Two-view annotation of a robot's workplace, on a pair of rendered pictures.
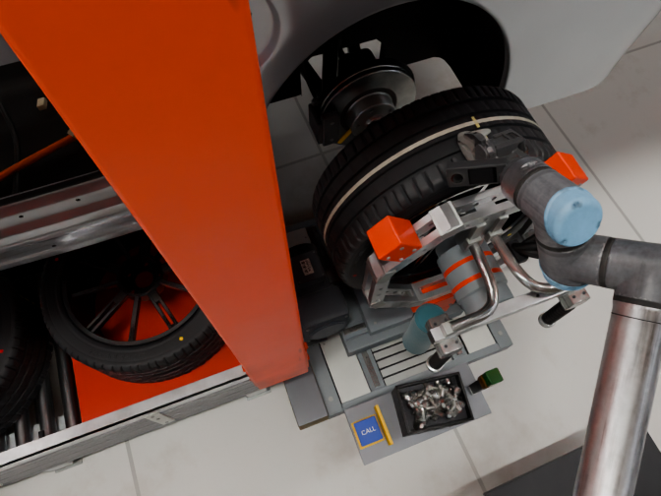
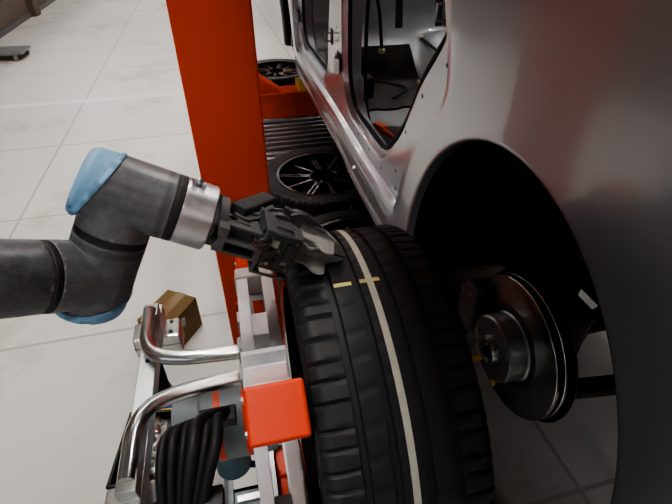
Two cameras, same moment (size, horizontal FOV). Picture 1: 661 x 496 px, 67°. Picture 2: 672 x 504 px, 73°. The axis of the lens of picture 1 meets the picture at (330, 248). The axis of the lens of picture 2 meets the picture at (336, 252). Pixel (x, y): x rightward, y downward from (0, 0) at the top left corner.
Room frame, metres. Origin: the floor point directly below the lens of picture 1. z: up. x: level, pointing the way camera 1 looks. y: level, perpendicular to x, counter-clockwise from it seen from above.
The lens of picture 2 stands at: (0.77, -0.85, 1.63)
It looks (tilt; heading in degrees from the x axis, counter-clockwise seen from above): 37 degrees down; 99
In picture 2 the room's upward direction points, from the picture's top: straight up
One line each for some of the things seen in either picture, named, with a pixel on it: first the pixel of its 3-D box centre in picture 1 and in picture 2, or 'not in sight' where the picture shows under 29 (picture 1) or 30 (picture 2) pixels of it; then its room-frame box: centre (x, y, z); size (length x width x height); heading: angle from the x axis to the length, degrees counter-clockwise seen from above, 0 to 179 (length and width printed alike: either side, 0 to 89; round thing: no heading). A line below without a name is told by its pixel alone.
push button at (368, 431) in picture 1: (368, 431); not in sight; (0.14, -0.12, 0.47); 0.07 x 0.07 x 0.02; 22
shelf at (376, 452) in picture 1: (417, 411); not in sight; (0.20, -0.28, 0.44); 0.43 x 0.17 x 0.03; 112
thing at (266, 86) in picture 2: not in sight; (281, 87); (-0.04, 2.08, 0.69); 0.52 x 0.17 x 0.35; 22
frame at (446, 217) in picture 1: (460, 251); (272, 410); (0.57, -0.35, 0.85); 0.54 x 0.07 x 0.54; 112
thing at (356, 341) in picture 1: (389, 292); not in sight; (0.71, -0.24, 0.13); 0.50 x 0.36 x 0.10; 112
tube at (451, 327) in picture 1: (465, 279); (190, 318); (0.42, -0.31, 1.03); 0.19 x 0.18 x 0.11; 22
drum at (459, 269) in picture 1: (472, 275); (234, 418); (0.50, -0.38, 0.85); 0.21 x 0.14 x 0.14; 22
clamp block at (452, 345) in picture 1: (444, 336); (159, 336); (0.32, -0.27, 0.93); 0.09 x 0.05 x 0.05; 22
